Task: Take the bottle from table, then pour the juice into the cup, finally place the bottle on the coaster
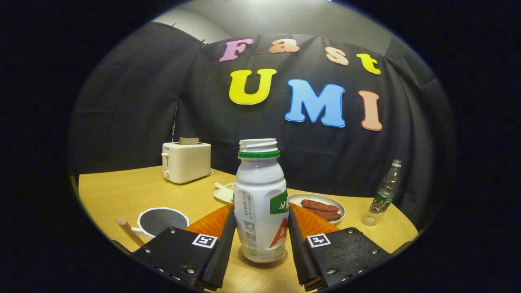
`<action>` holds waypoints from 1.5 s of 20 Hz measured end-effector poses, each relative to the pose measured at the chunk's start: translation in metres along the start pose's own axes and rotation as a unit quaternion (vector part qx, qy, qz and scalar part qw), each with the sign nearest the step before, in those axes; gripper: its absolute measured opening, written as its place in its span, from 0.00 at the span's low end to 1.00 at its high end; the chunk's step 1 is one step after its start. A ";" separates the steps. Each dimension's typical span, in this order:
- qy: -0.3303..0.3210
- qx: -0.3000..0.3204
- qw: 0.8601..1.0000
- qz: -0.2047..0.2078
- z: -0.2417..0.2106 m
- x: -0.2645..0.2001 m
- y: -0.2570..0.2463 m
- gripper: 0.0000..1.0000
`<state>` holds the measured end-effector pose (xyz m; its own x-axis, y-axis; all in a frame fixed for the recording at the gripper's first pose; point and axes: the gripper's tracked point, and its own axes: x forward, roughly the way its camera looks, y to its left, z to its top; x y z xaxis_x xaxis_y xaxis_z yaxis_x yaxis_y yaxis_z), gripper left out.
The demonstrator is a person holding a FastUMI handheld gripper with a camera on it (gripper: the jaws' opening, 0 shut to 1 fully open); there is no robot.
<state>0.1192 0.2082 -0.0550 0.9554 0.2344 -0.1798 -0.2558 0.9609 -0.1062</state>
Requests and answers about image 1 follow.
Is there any thin cable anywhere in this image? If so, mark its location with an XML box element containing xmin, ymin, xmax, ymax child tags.
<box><xmin>172</xmin><ymin>104</ymin><xmax>180</xmax><ymax>143</ymax></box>

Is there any sliced red meat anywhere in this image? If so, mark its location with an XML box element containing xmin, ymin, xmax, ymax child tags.
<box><xmin>300</xmin><ymin>199</ymin><xmax>342</xmax><ymax>222</ymax></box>

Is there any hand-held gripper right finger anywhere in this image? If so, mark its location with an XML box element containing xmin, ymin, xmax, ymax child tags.
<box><xmin>287</xmin><ymin>202</ymin><xmax>390</xmax><ymax>291</ymax></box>

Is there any white cup wooden handle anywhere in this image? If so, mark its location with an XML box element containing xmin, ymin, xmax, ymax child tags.
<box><xmin>115</xmin><ymin>207</ymin><xmax>190</xmax><ymax>248</ymax></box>

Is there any clear water bottle green label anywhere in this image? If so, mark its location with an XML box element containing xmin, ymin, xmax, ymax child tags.
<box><xmin>361</xmin><ymin>160</ymin><xmax>402</xmax><ymax>226</ymax></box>

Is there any small white dish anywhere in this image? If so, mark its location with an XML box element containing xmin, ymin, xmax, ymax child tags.
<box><xmin>214</xmin><ymin>182</ymin><xmax>236</xmax><ymax>203</ymax></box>

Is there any wooden table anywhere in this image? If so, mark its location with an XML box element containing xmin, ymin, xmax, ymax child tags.
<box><xmin>77</xmin><ymin>165</ymin><xmax>419</xmax><ymax>293</ymax></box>

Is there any round wooden coaster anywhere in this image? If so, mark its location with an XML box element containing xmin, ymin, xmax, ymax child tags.
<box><xmin>238</xmin><ymin>246</ymin><xmax>289</xmax><ymax>269</ymax></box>

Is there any white juice bottle green ring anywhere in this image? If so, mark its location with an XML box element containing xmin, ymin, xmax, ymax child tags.
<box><xmin>234</xmin><ymin>138</ymin><xmax>290</xmax><ymax>263</ymax></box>

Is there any cream toaster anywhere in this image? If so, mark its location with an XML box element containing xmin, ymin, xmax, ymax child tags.
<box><xmin>162</xmin><ymin>142</ymin><xmax>212</xmax><ymax>184</ymax></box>

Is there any black backdrop cloth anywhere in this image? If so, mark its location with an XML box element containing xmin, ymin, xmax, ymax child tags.
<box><xmin>69</xmin><ymin>20</ymin><xmax>456</xmax><ymax>232</ymax></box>

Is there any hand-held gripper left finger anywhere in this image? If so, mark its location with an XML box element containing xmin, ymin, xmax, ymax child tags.
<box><xmin>132</xmin><ymin>203</ymin><xmax>236</xmax><ymax>291</ymax></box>

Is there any white plate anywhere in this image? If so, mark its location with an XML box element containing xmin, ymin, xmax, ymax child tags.
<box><xmin>288</xmin><ymin>193</ymin><xmax>346</xmax><ymax>225</ymax></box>

